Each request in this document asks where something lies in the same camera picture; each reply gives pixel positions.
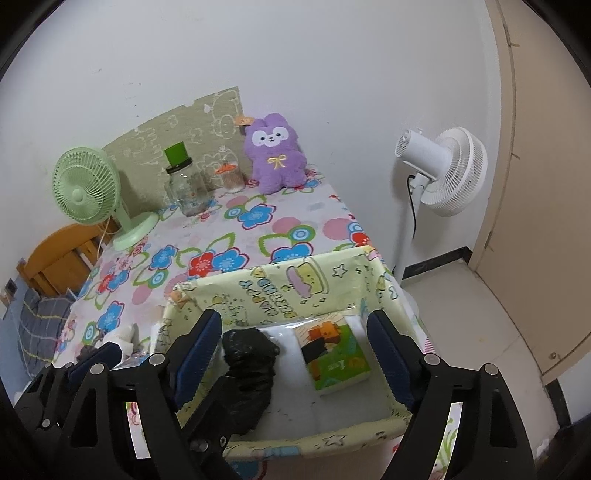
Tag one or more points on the green cup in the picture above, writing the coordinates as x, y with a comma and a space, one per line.
176, 154

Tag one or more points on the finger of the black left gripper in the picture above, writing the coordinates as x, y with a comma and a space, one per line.
91, 384

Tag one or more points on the purple plush bunny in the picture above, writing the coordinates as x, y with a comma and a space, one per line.
277, 161

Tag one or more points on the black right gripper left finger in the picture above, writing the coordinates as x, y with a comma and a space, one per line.
160, 386

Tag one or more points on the green patterned backboard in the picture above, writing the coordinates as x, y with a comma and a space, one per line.
207, 129

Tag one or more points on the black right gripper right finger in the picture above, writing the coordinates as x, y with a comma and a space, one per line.
491, 442

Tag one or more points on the white towel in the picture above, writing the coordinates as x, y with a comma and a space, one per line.
126, 337

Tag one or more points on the floral tablecloth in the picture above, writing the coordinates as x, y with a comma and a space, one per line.
237, 231

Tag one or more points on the grey plaid pillow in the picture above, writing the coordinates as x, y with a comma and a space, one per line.
40, 326

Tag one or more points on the cotton swab jar orange lid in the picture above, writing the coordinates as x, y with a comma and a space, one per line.
231, 177

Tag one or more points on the black plastic bag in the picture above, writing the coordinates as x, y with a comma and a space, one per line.
250, 356

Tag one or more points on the glass mason jar mug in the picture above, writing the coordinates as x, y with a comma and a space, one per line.
185, 188

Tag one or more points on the wall power socket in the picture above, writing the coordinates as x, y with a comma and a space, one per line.
10, 288

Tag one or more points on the yellow cartoon storage box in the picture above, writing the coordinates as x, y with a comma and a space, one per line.
283, 299

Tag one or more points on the green desk fan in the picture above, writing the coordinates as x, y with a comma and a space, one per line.
86, 187

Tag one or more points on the orange plush hang tag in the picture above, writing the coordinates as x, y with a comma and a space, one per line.
244, 120

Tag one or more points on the beige door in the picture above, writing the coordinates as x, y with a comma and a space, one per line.
533, 251

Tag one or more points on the white standing fan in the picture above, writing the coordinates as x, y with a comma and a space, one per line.
447, 174

